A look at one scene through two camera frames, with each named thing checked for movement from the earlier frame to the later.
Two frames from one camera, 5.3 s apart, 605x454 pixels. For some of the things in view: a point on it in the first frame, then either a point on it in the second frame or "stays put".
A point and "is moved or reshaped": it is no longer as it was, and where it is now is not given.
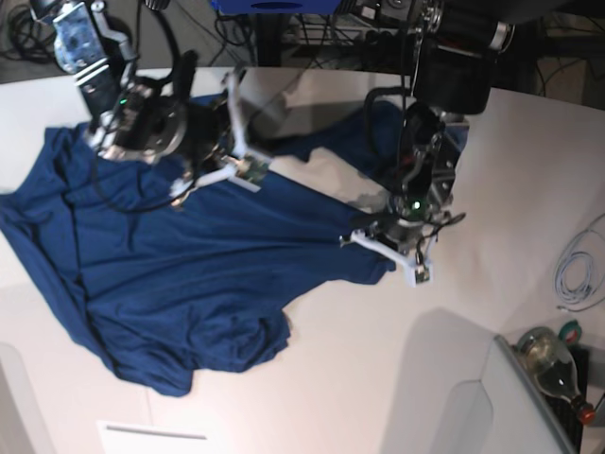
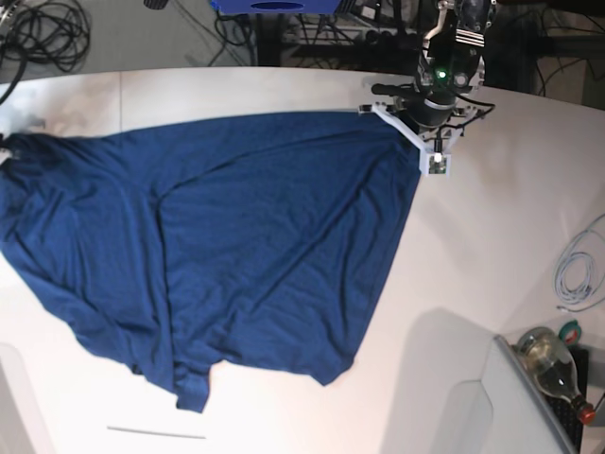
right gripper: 403,235 -> 435,109
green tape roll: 570,332 stays put
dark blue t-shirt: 170,272 is moved or reshaped
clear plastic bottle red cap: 553,369 stays put
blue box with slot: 277,7 stays put
